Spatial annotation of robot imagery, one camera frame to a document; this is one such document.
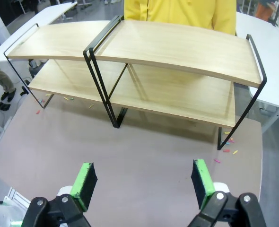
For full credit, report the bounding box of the aluminium profile frame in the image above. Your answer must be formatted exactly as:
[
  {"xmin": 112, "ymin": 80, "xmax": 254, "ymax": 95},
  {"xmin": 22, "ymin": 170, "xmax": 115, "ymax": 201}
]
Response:
[{"xmin": 6, "ymin": 186, "xmax": 33, "ymax": 210}]

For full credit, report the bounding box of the black vertical pole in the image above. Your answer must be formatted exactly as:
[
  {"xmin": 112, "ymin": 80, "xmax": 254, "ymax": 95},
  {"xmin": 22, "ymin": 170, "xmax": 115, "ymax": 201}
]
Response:
[{"xmin": 271, "ymin": 0, "xmax": 279, "ymax": 27}]

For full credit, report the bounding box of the wooden two-tier shelf unit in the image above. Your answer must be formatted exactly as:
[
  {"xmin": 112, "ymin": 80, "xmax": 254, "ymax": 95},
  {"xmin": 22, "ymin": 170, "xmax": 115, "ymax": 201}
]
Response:
[
  {"xmin": 82, "ymin": 15, "xmax": 268, "ymax": 151},
  {"xmin": 3, "ymin": 20, "xmax": 127, "ymax": 130}
]

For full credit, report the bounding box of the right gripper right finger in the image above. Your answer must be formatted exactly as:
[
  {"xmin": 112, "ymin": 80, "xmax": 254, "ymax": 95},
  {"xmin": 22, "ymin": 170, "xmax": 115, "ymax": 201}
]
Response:
[{"xmin": 190, "ymin": 158, "xmax": 267, "ymax": 227}]

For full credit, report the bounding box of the person in yellow hoodie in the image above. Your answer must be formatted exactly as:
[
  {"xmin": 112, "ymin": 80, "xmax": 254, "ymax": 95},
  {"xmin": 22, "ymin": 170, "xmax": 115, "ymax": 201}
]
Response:
[{"xmin": 123, "ymin": 0, "xmax": 237, "ymax": 36}]

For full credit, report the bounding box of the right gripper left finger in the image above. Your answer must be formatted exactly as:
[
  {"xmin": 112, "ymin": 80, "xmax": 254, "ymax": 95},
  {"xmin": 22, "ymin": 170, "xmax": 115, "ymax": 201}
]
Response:
[{"xmin": 23, "ymin": 162, "xmax": 100, "ymax": 227}]

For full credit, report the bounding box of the person in orange trousers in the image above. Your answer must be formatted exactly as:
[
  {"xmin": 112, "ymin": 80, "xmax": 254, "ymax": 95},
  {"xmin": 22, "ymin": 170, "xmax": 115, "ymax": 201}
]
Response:
[{"xmin": 254, "ymin": 0, "xmax": 274, "ymax": 22}]

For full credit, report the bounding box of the large white table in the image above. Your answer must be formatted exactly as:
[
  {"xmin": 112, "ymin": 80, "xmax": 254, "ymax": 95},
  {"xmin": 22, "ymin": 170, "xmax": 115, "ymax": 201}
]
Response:
[{"xmin": 234, "ymin": 11, "xmax": 279, "ymax": 172}]

